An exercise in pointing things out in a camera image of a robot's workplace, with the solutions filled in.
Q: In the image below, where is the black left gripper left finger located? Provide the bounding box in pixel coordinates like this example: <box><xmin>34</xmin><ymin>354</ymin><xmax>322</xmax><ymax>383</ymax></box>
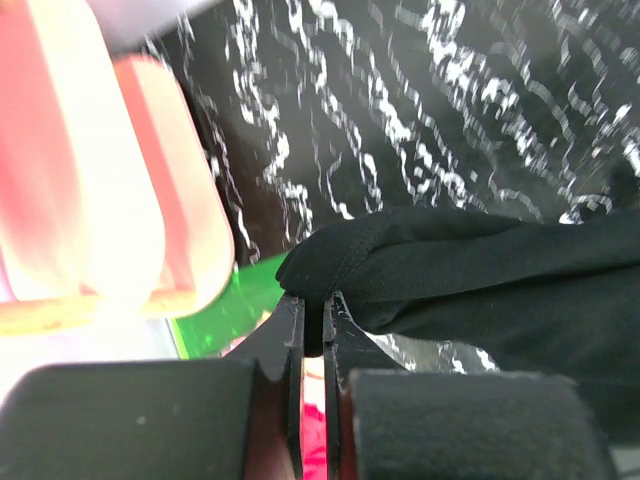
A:
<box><xmin>219</xmin><ymin>295</ymin><xmax>305</xmax><ymax>479</ymax></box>

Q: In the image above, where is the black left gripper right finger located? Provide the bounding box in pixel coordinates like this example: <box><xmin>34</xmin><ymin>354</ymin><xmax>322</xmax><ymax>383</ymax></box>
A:
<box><xmin>323</xmin><ymin>292</ymin><xmax>404</xmax><ymax>480</ymax></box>

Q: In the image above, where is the black t shirt flower print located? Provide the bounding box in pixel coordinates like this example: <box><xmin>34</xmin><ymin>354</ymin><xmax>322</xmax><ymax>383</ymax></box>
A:
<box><xmin>276</xmin><ymin>207</ymin><xmax>639</xmax><ymax>444</ymax></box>

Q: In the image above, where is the green plastic folder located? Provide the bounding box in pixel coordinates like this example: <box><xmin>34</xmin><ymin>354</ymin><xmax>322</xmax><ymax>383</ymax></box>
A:
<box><xmin>170</xmin><ymin>254</ymin><xmax>285</xmax><ymax>360</ymax></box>

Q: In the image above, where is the magenta red t shirt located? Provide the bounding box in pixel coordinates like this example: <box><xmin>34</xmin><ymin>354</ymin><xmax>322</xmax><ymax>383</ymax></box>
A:
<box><xmin>301</xmin><ymin>400</ymin><xmax>328</xmax><ymax>480</ymax></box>

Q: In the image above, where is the pink three-tier shelf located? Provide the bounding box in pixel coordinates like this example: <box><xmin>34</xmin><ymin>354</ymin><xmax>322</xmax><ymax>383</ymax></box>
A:
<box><xmin>1</xmin><ymin>1</ymin><xmax>235</xmax><ymax>336</ymax></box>

